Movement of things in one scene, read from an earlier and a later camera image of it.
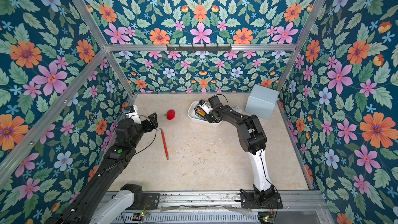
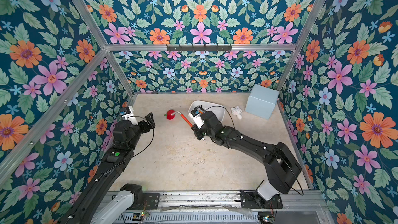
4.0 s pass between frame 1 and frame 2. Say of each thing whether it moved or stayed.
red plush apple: stayed
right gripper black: moved
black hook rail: stayed
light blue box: stayed
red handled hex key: moved
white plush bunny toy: stayed
